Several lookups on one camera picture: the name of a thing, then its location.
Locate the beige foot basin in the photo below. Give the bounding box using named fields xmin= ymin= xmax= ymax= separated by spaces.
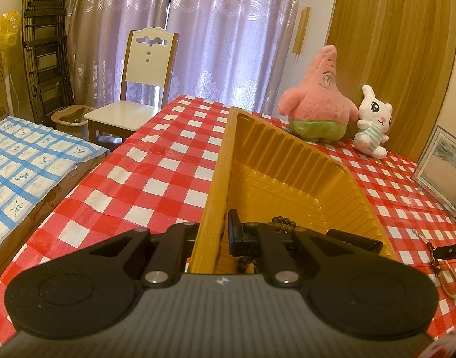
xmin=51 ymin=105 xmax=96 ymax=137

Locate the silver picture frame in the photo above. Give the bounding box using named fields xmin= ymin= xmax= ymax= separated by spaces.
xmin=411 ymin=126 xmax=456 ymax=226

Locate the yellow plastic tray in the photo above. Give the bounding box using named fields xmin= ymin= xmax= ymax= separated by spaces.
xmin=189 ymin=107 xmax=398 ymax=274

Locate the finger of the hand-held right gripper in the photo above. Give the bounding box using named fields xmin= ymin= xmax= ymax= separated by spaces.
xmin=435 ymin=242 xmax=456 ymax=261

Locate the white wooden chair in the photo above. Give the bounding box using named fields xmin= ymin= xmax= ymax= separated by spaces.
xmin=84 ymin=27 xmax=180 ymax=146

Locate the brown bead bracelet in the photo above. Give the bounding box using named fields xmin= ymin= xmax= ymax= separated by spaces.
xmin=235 ymin=215 xmax=300 ymax=274

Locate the wooden door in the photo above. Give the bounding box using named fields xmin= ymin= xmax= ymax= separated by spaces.
xmin=325 ymin=0 xmax=456 ymax=163

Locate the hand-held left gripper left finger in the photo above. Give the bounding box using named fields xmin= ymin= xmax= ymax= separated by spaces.
xmin=73 ymin=223 xmax=199 ymax=288

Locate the stack of black folding chairs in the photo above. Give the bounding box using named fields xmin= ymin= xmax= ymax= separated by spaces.
xmin=21 ymin=0 xmax=75 ymax=124

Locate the pink starfish plush toy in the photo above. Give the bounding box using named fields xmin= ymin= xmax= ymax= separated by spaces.
xmin=278 ymin=45 xmax=359 ymax=144

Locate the purple patterned curtain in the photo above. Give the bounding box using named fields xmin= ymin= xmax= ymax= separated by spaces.
xmin=64 ymin=0 xmax=307 ymax=114

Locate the small bead string with tassel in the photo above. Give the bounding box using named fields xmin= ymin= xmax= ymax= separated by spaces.
xmin=412 ymin=229 xmax=456 ymax=300

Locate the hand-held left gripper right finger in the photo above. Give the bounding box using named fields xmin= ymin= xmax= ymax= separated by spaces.
xmin=228 ymin=209 xmax=363 ymax=288

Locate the white rabbit plush toy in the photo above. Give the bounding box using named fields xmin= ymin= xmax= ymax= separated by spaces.
xmin=353 ymin=85 xmax=393 ymax=158

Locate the red checked tablecloth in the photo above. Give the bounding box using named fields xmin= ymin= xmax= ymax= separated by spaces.
xmin=0 ymin=94 xmax=456 ymax=347

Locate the brown mattress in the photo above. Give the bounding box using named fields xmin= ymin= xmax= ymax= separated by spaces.
xmin=0 ymin=151 xmax=113 ymax=291

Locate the yellow plastic bag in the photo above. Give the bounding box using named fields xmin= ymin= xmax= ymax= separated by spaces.
xmin=0 ymin=10 xmax=23 ymax=56

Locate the wooden handle bar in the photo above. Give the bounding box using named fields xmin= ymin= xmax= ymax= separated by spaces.
xmin=292 ymin=6 xmax=311 ymax=62

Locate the blue checked bed sheet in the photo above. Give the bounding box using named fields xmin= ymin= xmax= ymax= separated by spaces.
xmin=0 ymin=115 xmax=111 ymax=258

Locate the black wristwatch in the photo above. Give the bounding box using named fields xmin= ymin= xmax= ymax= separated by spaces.
xmin=325 ymin=229 xmax=384 ymax=255

